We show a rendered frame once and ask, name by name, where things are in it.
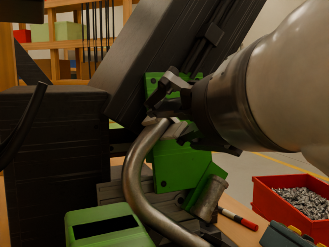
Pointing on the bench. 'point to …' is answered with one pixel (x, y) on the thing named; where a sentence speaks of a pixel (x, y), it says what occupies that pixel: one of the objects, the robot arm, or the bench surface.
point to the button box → (282, 237)
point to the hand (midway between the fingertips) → (163, 123)
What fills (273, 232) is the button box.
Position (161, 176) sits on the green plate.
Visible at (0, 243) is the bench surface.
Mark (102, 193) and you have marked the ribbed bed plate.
